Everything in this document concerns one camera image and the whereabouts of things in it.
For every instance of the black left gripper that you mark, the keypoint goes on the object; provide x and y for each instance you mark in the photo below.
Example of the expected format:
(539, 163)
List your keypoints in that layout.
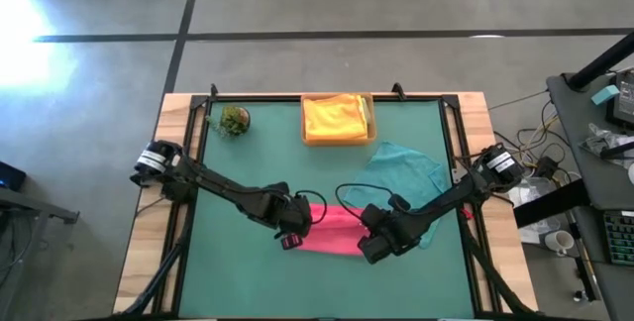
(282, 212)

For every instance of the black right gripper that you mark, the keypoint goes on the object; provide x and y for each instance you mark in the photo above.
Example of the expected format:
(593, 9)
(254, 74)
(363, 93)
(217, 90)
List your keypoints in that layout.
(389, 232)

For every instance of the pink microfiber towel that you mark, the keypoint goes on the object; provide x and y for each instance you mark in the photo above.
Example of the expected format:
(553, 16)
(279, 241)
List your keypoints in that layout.
(337, 232)

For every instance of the teal microfiber towel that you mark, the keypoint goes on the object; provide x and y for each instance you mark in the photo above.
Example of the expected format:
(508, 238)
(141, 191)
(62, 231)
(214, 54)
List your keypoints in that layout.
(401, 172)

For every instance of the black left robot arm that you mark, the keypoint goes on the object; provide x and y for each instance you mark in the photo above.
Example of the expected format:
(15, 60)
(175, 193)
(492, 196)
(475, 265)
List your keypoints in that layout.
(218, 187)

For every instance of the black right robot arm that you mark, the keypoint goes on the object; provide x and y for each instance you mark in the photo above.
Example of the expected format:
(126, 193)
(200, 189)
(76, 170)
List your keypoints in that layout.
(460, 189)

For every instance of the green table mat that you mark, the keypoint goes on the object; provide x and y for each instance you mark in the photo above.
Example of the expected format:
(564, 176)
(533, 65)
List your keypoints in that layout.
(307, 286)

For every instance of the small red plug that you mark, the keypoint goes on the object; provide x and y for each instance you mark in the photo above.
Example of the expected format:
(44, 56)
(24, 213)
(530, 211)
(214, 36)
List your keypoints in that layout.
(468, 213)

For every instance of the tan plastic bin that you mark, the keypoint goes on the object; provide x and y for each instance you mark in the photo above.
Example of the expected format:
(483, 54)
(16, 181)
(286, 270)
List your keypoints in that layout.
(339, 143)

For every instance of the small potted succulent plant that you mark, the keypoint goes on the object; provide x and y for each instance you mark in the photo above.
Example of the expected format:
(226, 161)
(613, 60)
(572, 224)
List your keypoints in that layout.
(235, 120)

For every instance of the white papers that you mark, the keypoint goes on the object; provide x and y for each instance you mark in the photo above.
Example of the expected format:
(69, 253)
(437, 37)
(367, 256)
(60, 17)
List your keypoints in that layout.
(522, 194)

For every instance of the black crossbeam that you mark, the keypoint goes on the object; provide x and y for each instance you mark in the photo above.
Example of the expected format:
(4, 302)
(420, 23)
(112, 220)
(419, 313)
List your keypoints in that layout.
(550, 204)

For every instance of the black power adapter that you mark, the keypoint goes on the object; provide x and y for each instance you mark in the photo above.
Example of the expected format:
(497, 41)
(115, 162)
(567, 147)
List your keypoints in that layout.
(547, 167)

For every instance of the white mug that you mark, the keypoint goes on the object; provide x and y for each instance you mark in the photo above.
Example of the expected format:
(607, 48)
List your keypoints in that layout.
(560, 242)

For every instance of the grey side desk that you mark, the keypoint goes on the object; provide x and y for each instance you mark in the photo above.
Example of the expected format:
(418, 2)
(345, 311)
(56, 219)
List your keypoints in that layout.
(606, 187)

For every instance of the grey crumpled bag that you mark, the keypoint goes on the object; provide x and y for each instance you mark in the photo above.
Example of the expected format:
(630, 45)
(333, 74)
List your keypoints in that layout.
(602, 138)

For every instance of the dark computer keyboard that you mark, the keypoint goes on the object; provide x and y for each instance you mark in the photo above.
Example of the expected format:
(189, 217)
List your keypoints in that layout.
(621, 237)

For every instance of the black floor stand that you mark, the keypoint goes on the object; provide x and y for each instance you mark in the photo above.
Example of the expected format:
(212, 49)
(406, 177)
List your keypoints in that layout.
(39, 207)

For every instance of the light blue box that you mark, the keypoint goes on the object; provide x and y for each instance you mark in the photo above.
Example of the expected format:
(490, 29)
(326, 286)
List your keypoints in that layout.
(605, 95)

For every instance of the black desk device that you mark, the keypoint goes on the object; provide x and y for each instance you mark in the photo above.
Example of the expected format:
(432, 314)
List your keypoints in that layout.
(625, 103)

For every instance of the black stand pole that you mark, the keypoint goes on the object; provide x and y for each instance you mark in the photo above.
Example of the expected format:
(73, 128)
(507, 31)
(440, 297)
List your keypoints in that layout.
(599, 63)

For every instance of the dark blue box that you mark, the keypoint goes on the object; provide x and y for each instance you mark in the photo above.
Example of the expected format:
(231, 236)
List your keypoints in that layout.
(10, 177)

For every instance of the black table frame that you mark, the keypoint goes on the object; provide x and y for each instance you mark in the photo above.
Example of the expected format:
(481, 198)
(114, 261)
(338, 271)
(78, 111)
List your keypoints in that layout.
(322, 97)

